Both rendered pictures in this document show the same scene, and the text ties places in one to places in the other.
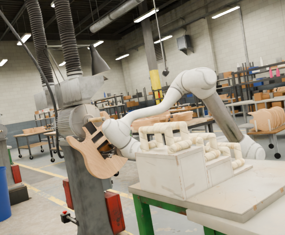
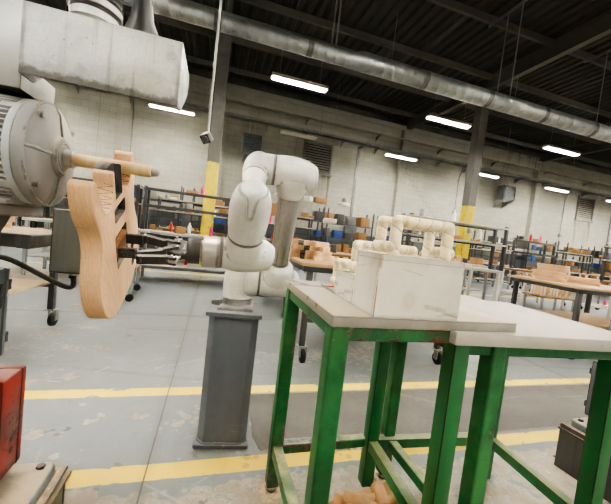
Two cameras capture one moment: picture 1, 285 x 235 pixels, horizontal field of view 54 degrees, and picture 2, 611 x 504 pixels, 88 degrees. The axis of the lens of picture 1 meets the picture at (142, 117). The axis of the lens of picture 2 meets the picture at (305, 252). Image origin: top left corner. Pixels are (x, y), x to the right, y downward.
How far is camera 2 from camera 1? 146 cm
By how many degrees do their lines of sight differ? 69
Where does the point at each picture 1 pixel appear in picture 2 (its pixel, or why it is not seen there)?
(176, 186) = (451, 303)
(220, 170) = not seen: hidden behind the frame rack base
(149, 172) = (406, 286)
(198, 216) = (476, 335)
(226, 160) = not seen: hidden behind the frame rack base
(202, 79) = (314, 176)
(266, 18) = (73, 120)
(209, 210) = (484, 326)
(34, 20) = not seen: outside the picture
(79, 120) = (46, 144)
